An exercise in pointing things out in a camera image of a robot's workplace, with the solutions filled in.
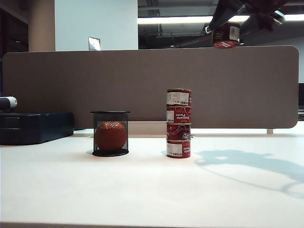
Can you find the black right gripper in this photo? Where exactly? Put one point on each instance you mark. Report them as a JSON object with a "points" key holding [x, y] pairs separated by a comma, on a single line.
{"points": [[256, 4]]}

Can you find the tomato can small barcode label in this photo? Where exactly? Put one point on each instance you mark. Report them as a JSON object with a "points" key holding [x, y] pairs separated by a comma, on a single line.
{"points": [[225, 35]]}

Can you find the tomato can wide white label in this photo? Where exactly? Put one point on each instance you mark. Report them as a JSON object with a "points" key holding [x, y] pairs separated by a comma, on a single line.
{"points": [[178, 97]]}

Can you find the tomato can Tomato Paste print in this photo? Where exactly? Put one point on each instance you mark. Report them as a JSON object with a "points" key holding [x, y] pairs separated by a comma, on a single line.
{"points": [[181, 115]]}

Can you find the tomato can dark tomato picture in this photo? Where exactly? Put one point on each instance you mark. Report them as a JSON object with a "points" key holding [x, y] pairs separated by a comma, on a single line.
{"points": [[175, 131]]}

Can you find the tomato can barcode and print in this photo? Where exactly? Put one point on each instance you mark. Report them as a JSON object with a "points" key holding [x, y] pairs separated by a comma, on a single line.
{"points": [[178, 149]]}

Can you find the white ceiling light strip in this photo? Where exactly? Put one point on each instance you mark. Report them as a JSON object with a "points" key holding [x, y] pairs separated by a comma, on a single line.
{"points": [[175, 20]]}

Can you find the black monitor screen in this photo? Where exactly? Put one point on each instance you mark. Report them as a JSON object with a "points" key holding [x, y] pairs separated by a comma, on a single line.
{"points": [[301, 95]]}

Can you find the white divider foot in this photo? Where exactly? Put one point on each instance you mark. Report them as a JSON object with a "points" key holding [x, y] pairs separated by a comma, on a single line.
{"points": [[270, 131]]}

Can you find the brown desk divider panel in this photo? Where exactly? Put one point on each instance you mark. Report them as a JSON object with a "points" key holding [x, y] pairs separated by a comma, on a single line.
{"points": [[118, 80]]}

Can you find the black mesh pen holder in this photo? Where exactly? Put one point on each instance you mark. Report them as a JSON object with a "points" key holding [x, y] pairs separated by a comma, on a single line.
{"points": [[110, 116]]}

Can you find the orange fruit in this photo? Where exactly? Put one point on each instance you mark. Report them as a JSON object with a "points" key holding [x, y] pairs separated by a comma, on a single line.
{"points": [[110, 136]]}

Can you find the dark blue plastic case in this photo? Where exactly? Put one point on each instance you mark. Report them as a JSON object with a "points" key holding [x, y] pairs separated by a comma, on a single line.
{"points": [[35, 128]]}

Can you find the white grey cylindrical device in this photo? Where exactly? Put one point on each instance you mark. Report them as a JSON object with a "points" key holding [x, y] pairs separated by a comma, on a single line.
{"points": [[8, 102]]}

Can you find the silver wall plate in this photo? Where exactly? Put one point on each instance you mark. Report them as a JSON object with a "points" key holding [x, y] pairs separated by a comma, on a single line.
{"points": [[94, 43]]}

